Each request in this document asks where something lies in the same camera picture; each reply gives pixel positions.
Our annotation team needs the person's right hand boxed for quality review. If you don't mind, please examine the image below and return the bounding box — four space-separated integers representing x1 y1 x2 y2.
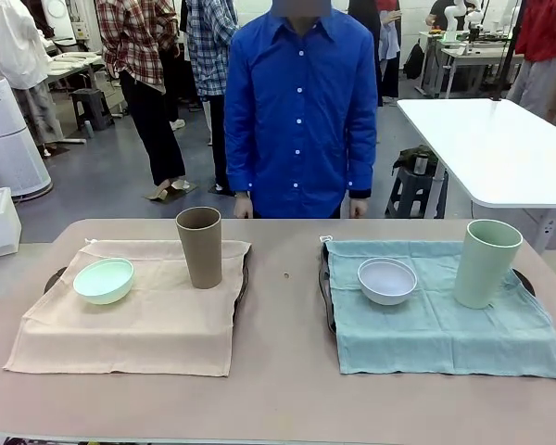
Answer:
234 192 255 220

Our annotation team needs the tan brown tall cup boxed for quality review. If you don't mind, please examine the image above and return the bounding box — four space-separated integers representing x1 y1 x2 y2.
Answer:
174 206 224 291

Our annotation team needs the pale grey-blue bowl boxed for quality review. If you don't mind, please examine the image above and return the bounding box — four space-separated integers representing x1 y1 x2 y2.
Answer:
357 257 419 307

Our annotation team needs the light green tall cup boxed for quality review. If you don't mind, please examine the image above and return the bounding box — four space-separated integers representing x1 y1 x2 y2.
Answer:
453 219 524 310

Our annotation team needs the teal cloth mat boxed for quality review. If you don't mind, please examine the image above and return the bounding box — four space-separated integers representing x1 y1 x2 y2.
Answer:
322 238 556 382

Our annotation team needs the mint green bowl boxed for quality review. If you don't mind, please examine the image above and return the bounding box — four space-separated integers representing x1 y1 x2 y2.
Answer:
72 257 135 306

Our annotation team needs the beige cloth mat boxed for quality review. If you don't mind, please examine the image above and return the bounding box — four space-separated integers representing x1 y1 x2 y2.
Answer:
2 238 253 377

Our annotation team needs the person's right forearm blue sleeve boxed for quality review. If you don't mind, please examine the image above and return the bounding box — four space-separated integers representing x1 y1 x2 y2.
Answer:
223 129 257 196

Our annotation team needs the person's left forearm blue sleeve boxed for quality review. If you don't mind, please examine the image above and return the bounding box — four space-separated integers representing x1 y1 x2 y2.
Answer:
346 129 379 200

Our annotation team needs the dark brown serving tray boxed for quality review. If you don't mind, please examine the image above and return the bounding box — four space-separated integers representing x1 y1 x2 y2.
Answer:
43 244 254 328
318 243 537 336

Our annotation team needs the grey step stool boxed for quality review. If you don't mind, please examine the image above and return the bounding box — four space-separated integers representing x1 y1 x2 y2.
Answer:
384 164 449 219

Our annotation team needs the dark green bag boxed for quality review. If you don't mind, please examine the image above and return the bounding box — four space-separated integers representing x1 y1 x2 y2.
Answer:
391 144 440 178

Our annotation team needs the white side table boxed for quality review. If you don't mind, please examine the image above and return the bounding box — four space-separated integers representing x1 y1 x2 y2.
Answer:
396 96 556 254

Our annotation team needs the black backpack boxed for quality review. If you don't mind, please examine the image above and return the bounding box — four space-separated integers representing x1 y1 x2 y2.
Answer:
402 41 426 81

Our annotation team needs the person in blue plaid shirt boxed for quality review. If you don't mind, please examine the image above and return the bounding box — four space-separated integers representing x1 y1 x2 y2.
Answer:
184 0 242 192

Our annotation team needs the person in striped shirt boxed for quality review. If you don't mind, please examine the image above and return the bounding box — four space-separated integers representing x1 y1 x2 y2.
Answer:
375 0 403 107

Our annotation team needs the grey plastic stool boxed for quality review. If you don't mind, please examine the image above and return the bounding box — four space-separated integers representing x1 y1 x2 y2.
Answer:
70 87 115 131

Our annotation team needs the person in red plaid shirt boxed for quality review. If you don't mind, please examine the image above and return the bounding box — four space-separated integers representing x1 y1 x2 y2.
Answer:
95 0 189 194

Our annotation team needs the background work table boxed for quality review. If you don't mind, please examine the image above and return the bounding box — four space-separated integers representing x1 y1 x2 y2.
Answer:
419 32 524 99

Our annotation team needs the black vertical pole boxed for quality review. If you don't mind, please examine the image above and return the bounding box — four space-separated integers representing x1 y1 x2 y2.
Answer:
490 0 524 102

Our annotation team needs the white air purifier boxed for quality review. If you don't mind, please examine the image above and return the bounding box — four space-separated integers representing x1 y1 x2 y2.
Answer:
0 76 55 200

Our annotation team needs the person in red jacket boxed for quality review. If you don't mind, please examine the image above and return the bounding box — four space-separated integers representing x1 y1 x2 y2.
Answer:
504 0 556 110

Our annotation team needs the person in white coat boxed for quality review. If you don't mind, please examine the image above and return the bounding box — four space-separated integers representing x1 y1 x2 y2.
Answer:
0 0 66 157

